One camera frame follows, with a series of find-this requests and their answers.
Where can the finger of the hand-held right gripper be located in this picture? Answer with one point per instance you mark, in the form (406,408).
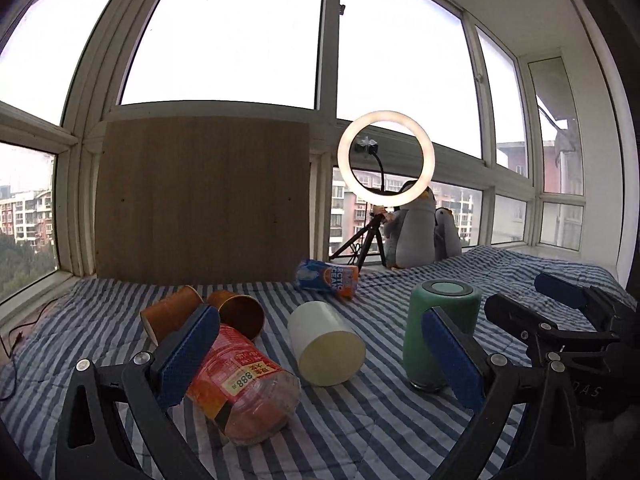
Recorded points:
(520,320)
(560,289)

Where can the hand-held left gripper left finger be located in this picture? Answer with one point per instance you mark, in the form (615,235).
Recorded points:
(186,355)

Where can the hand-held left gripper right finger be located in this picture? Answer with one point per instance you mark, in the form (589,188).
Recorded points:
(450,360)

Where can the white cup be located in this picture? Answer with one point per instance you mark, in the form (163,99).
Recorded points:
(325,345)

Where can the brown paper cup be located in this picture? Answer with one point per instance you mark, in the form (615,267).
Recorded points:
(241,316)
(170,310)

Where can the green cup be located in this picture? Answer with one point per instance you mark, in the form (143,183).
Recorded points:
(450,302)

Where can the clear bottle with orange label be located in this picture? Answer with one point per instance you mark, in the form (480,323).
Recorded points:
(240,385)

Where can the blue striped blanket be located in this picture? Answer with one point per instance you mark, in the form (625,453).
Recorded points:
(370,420)

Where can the small grey penguin plush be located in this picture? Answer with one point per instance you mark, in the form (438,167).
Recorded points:
(447,235)

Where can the large grey penguin plush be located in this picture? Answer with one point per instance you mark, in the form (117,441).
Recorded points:
(412,230)

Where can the black tripod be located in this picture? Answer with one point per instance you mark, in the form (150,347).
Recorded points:
(367,240)

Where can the blue and orange drink can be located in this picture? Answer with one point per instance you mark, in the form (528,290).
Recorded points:
(325,277)

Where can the wooden board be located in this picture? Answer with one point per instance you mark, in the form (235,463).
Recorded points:
(200,200)

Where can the black gooseneck phone holder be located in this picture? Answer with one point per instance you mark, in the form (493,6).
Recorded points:
(381,170)

